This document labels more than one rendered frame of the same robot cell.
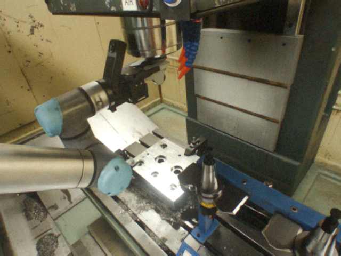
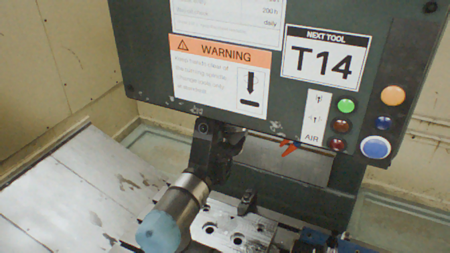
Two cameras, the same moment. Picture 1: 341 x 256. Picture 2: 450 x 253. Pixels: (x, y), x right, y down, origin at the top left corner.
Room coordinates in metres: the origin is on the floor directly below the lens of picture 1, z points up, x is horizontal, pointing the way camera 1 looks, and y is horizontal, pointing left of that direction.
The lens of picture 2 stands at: (0.04, 0.31, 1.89)
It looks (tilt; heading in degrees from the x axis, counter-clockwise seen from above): 36 degrees down; 335
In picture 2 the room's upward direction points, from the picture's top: straight up
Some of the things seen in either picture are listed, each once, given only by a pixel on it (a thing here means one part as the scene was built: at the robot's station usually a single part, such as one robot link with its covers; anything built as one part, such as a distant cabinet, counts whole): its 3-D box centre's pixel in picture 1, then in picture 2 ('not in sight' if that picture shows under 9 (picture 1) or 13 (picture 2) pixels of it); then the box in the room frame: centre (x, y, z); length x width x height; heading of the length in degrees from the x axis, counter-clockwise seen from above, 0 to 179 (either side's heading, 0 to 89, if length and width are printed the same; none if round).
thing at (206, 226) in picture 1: (205, 202); not in sight; (0.41, -0.08, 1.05); 0.10 x 0.05 x 0.30; 130
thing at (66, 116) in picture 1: (65, 113); (168, 223); (0.44, 0.23, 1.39); 0.11 x 0.08 x 0.09; 130
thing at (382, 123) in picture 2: not in sight; (383, 122); (0.27, -0.02, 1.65); 0.02 x 0.01 x 0.02; 40
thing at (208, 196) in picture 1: (209, 186); not in sight; (0.33, -0.08, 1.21); 0.06 x 0.06 x 0.03
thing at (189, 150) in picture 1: (195, 150); (246, 205); (0.74, -0.11, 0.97); 0.13 x 0.03 x 0.15; 130
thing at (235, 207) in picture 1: (229, 199); not in sight; (0.29, -0.11, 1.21); 0.07 x 0.05 x 0.01; 130
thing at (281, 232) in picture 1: (281, 232); not in sight; (0.20, -0.18, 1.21); 0.07 x 0.05 x 0.01; 130
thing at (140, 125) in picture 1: (103, 148); (84, 219); (1.13, 0.44, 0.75); 0.89 x 0.67 x 0.26; 130
